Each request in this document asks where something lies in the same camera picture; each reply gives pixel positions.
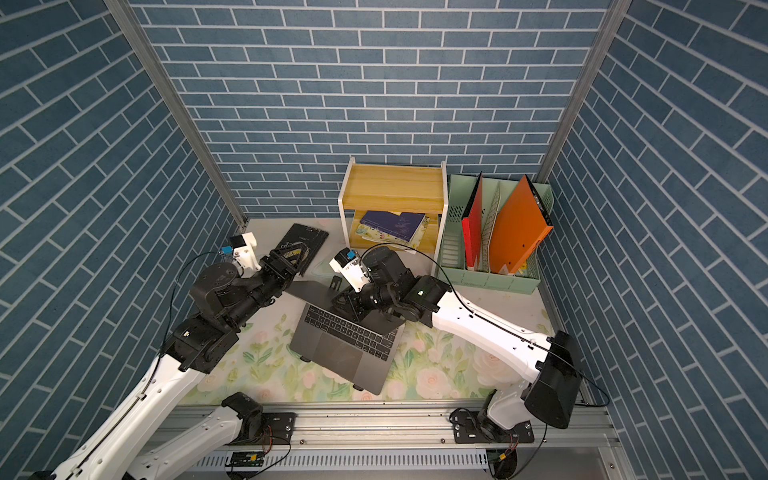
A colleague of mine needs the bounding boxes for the light magazines under blue book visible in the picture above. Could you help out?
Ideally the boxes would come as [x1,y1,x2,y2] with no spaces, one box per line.
[355,214,429,248]

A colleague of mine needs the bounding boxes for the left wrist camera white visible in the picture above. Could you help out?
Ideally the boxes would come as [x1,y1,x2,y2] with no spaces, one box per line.
[220,232,261,277]

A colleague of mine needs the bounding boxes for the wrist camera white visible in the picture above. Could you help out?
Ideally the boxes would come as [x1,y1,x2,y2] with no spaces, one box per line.
[329,247,371,293]
[220,232,261,277]

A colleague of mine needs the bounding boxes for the floral table mat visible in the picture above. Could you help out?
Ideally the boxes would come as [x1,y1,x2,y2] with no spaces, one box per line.
[179,217,556,403]

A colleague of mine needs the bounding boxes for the red file folder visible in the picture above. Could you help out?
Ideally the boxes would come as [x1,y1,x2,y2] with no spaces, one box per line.
[461,174,483,270]

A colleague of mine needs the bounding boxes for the black book with gold emblem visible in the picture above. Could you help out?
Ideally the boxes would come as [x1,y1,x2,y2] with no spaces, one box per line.
[276,223,329,276]

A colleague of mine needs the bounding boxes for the small black electronics board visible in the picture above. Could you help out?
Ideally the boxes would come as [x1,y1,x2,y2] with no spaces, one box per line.
[225,451,266,470]

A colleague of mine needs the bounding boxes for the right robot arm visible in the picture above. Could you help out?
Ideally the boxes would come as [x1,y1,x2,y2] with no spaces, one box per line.
[329,243,585,430]

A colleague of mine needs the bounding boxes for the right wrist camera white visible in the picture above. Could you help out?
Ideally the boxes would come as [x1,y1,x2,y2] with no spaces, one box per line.
[329,247,371,293]

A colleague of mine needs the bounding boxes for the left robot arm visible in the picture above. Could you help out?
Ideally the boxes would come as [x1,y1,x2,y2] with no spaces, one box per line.
[31,242,309,479]

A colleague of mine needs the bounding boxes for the grey laptop computer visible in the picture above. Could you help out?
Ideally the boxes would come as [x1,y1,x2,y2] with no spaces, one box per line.
[286,281,404,395]

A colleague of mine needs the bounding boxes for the dark blue book on shelf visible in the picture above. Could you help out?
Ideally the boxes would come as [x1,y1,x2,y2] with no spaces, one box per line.
[360,211,425,241]

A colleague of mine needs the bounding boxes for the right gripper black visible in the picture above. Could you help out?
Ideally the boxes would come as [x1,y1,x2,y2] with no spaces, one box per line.
[330,276,401,322]

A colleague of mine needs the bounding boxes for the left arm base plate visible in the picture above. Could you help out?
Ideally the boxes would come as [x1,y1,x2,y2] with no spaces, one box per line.
[225,412,298,446]

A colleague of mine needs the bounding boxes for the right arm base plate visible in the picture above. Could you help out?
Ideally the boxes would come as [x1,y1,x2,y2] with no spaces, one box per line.
[448,407,535,445]

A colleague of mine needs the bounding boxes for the aluminium mounting rail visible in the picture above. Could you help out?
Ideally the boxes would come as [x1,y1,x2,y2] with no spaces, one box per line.
[107,400,634,480]

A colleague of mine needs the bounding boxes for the mint green file organizer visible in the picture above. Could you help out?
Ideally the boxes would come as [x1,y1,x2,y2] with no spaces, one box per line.
[439,174,541,294]

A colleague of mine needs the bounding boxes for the orange file folder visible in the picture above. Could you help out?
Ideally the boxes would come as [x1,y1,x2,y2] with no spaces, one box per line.
[489,176,553,275]

